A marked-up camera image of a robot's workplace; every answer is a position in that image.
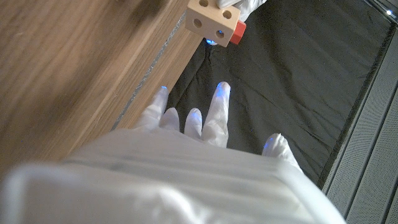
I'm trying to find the black backdrop curtain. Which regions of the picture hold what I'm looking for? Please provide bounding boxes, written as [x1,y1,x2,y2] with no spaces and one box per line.
[167,0,396,184]

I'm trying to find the grey tape outline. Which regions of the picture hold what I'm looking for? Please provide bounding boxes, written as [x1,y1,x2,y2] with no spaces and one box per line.
[111,12,187,131]

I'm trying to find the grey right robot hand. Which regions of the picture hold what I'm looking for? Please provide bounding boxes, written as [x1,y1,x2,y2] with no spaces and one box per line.
[0,82,348,224]

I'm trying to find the red-headed wooden screw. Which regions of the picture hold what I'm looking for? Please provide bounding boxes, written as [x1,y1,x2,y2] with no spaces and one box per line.
[229,20,247,45]

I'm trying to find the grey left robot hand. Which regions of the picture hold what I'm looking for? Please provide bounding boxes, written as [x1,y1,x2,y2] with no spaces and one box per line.
[205,0,267,46]

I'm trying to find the small wooden block with holes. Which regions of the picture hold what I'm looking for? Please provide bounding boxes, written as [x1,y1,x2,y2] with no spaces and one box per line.
[185,0,241,48]

